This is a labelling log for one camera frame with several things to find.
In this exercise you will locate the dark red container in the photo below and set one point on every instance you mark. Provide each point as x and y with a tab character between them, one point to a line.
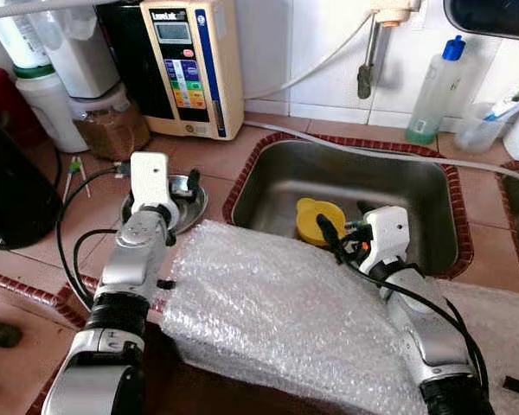
4	104

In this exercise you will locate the white and green tongs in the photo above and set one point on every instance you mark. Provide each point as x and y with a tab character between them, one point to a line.
73	169

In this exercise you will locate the blue and white toothbrush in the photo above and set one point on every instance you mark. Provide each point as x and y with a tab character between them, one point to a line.
510	105

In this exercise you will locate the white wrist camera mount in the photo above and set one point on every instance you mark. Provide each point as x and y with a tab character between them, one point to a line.
387	238
151	186

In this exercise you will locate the clear bubble wrap sheet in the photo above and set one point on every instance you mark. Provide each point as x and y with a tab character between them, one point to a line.
277	320

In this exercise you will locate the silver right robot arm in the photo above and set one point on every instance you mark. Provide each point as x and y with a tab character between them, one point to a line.
432	337

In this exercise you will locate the white plastic filter housing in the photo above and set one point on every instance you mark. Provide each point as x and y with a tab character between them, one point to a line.
82	56

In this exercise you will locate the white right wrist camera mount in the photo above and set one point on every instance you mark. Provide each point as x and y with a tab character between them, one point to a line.
387	238

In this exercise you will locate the cream water ionizer machine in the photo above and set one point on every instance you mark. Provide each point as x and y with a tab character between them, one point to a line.
190	78

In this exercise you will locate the clear bottle with blue cap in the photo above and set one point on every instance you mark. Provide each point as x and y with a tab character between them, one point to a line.
437	95

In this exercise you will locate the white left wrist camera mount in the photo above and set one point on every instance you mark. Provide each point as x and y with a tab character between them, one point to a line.
151	186

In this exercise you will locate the yellow plastic cup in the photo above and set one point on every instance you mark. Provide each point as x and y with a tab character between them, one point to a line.
316	220

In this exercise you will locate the black kettle jug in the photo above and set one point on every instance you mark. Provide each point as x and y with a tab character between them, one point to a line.
13	190

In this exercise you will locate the jar of brown granules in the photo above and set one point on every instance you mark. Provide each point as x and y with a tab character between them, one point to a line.
112	130

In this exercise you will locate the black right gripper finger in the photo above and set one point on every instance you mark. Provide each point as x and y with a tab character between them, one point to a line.
330	236

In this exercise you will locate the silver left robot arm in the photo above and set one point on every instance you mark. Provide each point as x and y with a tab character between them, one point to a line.
125	277

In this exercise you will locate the black pan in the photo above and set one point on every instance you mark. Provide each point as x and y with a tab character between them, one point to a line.
493	15

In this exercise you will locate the clear plastic cup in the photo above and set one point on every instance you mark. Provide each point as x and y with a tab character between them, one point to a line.
476	134

